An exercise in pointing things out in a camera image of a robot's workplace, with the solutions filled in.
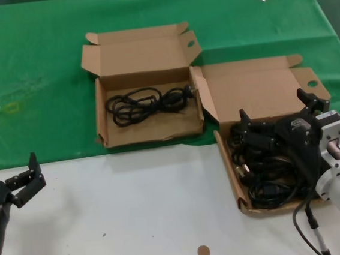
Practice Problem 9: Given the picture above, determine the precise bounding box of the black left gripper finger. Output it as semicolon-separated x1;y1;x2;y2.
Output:
2;151;50;209

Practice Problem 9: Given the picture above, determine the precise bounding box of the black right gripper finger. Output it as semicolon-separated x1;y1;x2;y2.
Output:
296;85;332;119
239;105;279;156

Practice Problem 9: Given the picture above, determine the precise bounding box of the yellow rubber band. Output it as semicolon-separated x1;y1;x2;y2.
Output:
3;101;22;116

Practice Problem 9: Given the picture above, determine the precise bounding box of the green table cloth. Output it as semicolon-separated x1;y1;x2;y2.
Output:
0;0;340;172

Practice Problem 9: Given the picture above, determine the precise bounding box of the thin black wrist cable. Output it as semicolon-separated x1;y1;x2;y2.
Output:
290;190;325;255

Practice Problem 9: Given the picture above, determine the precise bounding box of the cardboard box with round hole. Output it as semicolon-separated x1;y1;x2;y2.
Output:
188;51;340;224

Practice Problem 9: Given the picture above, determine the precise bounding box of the cable with metal connector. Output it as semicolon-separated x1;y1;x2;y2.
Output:
303;201;332;255

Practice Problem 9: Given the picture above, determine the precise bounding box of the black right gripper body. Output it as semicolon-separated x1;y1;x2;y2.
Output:
273;107;327;193

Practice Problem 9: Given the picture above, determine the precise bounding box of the cardboard box with oval hole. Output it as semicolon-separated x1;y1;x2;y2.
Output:
77;20;211;151

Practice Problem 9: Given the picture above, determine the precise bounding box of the black power cable pile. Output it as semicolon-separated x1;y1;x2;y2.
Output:
226;113;324;213

